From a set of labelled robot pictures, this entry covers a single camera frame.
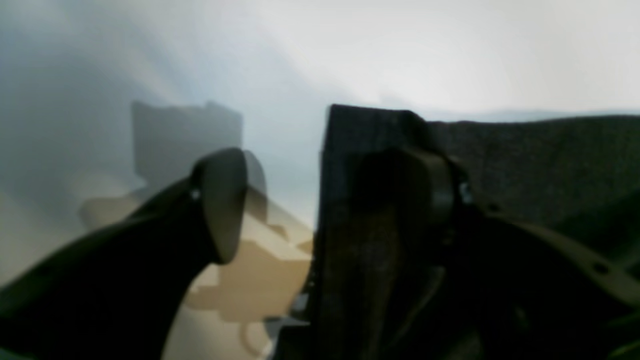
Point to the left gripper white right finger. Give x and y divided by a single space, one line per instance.
532 293

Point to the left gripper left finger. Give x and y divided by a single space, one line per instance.
113 294

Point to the black t-shirt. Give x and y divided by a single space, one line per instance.
369 299

